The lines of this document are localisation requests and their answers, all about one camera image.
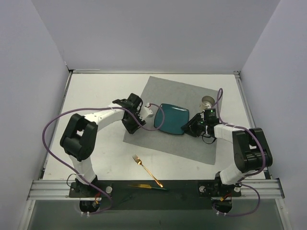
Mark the teal square plate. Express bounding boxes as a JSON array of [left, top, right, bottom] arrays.
[[153, 103, 189, 136]]

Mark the white steel cup brown band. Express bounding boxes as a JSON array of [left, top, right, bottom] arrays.
[[199, 96, 215, 111]]

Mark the gold fork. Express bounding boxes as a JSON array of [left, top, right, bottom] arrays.
[[132, 154, 164, 188]]

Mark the grey cloth placemat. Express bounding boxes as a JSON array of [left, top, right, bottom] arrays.
[[123, 77, 217, 165]]

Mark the gold knife teal handle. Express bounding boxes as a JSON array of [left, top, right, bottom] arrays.
[[128, 184, 169, 191]]

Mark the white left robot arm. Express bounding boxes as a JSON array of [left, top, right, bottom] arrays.
[[60, 93, 154, 197]]

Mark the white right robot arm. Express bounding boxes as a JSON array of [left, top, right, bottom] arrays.
[[181, 109, 273, 196]]

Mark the black front mat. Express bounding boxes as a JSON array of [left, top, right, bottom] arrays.
[[69, 180, 232, 213]]

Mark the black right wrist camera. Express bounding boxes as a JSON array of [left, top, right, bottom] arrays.
[[203, 108, 219, 124]]

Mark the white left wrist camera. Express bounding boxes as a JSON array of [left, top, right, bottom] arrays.
[[139, 103, 154, 120]]

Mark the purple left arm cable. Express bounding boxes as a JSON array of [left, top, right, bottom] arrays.
[[42, 102, 166, 214]]

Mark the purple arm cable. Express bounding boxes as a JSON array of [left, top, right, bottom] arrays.
[[211, 88, 269, 218], [42, 102, 166, 214]]

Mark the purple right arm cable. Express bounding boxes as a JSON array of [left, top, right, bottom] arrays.
[[211, 88, 269, 218]]

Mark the aluminium front rail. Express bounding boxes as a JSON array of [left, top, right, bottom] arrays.
[[27, 179, 285, 200]]

